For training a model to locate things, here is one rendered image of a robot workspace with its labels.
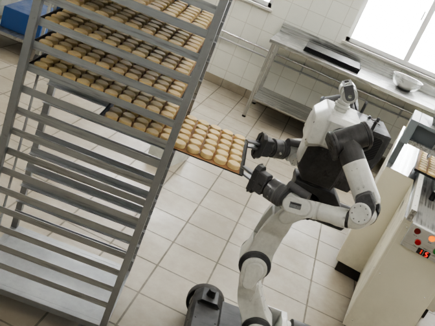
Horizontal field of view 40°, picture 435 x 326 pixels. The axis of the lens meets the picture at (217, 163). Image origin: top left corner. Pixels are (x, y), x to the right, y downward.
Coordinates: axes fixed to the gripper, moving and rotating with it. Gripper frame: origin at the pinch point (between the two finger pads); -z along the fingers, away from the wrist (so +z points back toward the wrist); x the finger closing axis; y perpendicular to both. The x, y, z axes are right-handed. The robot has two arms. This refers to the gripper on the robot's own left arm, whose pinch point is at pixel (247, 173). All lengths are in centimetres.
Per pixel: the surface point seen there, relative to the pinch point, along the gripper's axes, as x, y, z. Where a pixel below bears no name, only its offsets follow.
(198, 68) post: 33.5, 22.8, -24.1
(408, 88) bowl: -13, -417, -58
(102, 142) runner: -9, 33, -46
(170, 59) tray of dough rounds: 28, 13, -44
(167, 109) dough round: 10.2, 14.9, -35.4
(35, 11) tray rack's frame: 30, 53, -76
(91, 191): -55, -1, -71
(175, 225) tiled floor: -106, -98, -74
